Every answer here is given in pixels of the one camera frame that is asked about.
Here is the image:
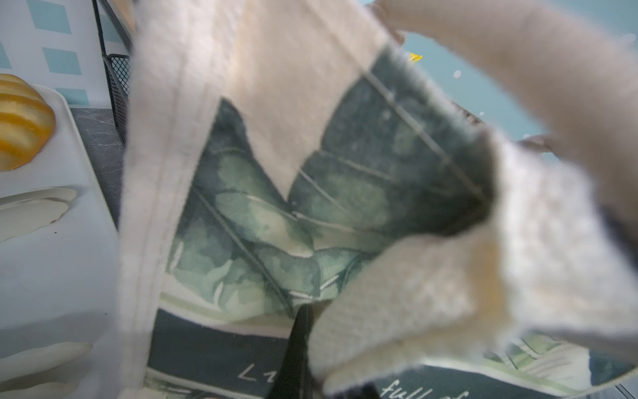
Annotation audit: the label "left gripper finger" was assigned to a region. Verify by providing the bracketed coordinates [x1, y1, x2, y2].
[266, 304, 314, 399]

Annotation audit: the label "canvas tote bag leaf print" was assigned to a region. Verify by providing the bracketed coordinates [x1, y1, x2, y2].
[118, 1, 637, 398]

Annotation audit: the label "white bread tray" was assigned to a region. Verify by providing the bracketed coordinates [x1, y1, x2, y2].
[1, 86, 121, 398]

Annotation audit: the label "metal tongs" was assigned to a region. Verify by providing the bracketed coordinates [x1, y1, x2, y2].
[1, 187, 77, 242]

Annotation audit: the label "long bread roll right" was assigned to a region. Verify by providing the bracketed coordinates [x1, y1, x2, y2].
[1, 74, 56, 171]

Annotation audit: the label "black wire shelf rack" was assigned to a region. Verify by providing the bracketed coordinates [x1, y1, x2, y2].
[91, 0, 131, 146]

